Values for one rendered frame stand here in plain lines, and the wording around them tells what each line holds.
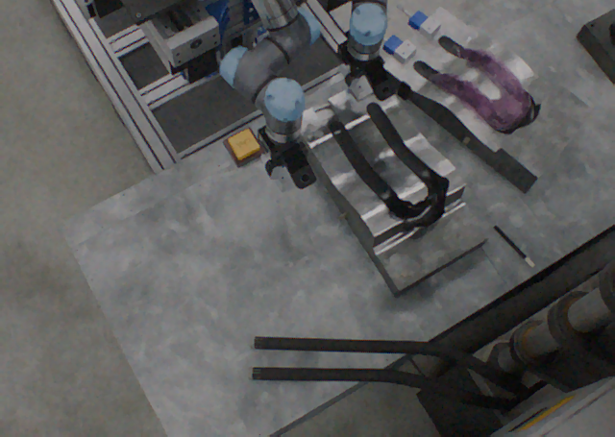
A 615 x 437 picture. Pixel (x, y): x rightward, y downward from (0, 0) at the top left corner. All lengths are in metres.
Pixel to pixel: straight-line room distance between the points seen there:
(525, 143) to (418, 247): 0.38
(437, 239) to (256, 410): 0.59
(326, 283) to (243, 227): 0.25
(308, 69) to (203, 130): 0.43
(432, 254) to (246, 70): 0.66
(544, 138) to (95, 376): 1.62
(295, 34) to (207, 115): 1.17
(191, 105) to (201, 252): 0.93
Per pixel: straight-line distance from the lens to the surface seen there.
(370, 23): 1.65
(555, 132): 2.07
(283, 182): 1.83
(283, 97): 1.53
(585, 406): 1.29
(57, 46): 3.23
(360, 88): 1.96
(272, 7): 1.59
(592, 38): 2.32
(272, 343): 1.85
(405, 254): 1.91
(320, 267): 1.94
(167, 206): 1.99
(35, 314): 2.83
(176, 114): 2.76
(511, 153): 2.01
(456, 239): 1.94
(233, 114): 2.75
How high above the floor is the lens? 2.66
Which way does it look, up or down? 69 degrees down
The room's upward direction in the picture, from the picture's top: 7 degrees clockwise
